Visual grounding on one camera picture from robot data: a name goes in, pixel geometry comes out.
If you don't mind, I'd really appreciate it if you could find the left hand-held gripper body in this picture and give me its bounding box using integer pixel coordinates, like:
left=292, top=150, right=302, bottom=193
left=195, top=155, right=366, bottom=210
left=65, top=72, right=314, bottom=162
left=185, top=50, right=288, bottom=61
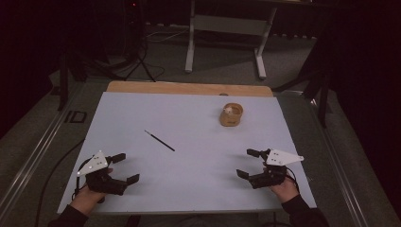
left=77, top=150, right=129, bottom=197

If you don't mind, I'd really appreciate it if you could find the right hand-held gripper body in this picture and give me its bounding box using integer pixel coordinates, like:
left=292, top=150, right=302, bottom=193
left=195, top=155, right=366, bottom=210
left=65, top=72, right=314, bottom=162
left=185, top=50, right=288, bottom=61
left=248, top=148, right=305, bottom=190

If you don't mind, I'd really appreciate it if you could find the person's right hand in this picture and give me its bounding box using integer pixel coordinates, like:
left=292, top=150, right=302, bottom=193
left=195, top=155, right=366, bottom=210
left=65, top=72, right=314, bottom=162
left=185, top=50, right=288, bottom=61
left=267, top=175, right=301, bottom=204

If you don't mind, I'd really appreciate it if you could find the person's left hand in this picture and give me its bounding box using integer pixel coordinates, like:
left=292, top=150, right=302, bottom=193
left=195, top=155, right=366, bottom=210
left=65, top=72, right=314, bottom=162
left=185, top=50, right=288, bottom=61
left=70, top=186, right=107, bottom=218

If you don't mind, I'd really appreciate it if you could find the round wooden holder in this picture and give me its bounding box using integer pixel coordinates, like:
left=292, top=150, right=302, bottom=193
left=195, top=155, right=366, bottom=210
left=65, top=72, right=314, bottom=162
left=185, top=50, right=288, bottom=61
left=218, top=102, right=245, bottom=128

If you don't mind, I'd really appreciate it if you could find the thin black brush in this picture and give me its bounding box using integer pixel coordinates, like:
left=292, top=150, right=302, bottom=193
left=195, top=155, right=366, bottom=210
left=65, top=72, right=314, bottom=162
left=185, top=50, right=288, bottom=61
left=144, top=129, right=176, bottom=152

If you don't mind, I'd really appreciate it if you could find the white table mat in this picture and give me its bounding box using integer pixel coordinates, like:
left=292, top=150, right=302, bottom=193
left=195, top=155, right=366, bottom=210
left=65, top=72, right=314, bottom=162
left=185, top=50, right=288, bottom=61
left=57, top=91, right=318, bottom=216

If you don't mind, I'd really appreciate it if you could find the black metal stand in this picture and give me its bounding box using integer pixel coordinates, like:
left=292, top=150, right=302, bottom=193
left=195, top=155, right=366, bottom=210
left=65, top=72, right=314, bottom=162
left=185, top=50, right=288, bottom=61
left=271, top=37, right=333, bottom=129

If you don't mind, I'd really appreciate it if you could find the black tripod stand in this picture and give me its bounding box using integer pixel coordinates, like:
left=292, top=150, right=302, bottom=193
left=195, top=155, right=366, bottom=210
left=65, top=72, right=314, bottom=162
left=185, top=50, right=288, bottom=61
left=121, top=0, right=166, bottom=83

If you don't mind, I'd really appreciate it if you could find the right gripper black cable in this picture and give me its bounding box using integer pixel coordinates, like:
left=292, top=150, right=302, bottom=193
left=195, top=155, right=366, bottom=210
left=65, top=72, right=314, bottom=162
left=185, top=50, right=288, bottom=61
left=284, top=166, right=301, bottom=191

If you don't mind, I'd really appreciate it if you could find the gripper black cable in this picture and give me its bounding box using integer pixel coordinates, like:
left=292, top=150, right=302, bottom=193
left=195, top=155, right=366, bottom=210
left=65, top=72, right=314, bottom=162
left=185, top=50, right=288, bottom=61
left=71, top=156, right=95, bottom=202
left=284, top=166, right=301, bottom=191

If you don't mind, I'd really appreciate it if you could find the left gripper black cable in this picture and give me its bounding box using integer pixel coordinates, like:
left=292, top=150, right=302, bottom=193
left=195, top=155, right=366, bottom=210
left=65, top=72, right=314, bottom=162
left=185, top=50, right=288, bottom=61
left=71, top=156, right=95, bottom=202

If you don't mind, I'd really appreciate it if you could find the black floor cable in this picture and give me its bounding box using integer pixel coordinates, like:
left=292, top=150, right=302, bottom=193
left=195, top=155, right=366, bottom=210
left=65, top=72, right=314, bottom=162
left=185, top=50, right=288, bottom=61
left=33, top=138, right=86, bottom=227

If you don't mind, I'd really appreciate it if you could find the black rectangular floor frame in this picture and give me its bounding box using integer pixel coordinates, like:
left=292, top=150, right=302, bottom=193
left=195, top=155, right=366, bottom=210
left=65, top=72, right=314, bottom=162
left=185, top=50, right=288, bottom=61
left=63, top=110, right=88, bottom=124

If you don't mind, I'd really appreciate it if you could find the aluminium floor rail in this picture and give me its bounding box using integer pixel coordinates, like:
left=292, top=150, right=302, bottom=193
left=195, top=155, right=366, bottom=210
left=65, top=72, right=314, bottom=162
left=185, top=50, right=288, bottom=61
left=0, top=82, right=83, bottom=218
left=285, top=89, right=370, bottom=227

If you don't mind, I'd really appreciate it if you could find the white metal table frame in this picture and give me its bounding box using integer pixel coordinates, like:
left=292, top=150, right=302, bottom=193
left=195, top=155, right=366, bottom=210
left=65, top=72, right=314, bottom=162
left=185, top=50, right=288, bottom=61
left=184, top=0, right=279, bottom=80

